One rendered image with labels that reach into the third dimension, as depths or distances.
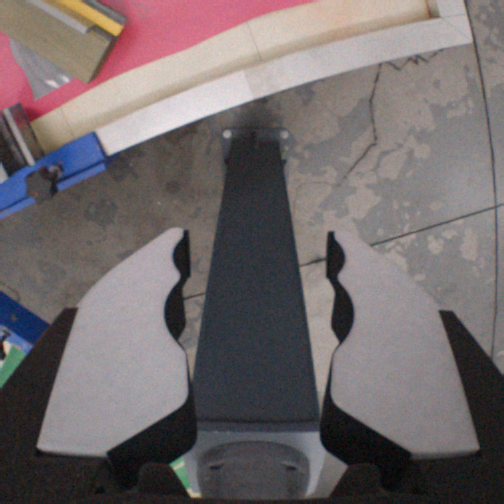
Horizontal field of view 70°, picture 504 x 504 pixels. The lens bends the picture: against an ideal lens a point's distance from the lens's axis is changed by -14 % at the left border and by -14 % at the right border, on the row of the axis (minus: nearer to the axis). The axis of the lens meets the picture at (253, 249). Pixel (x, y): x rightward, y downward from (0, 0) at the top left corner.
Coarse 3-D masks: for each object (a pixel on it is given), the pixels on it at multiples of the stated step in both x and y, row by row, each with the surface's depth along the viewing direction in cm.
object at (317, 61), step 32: (448, 0) 38; (384, 32) 41; (416, 32) 41; (448, 32) 40; (256, 64) 45; (288, 64) 44; (320, 64) 44; (352, 64) 43; (192, 96) 46; (224, 96) 46; (256, 96) 46; (96, 128) 49; (128, 128) 48; (160, 128) 48
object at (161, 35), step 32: (192, 0) 43; (224, 0) 43; (256, 0) 43; (288, 0) 43; (320, 0) 42; (0, 32) 43; (128, 32) 44; (160, 32) 45; (192, 32) 45; (0, 64) 45; (128, 64) 47; (0, 96) 48; (32, 96) 48; (64, 96) 48
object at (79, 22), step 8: (32, 0) 37; (40, 0) 37; (48, 0) 37; (56, 0) 39; (40, 8) 37; (48, 8) 37; (56, 8) 37; (64, 8) 38; (56, 16) 38; (64, 16) 38; (72, 16) 38; (80, 16) 40; (72, 24) 39; (80, 24) 39; (88, 24) 39; (88, 32) 40
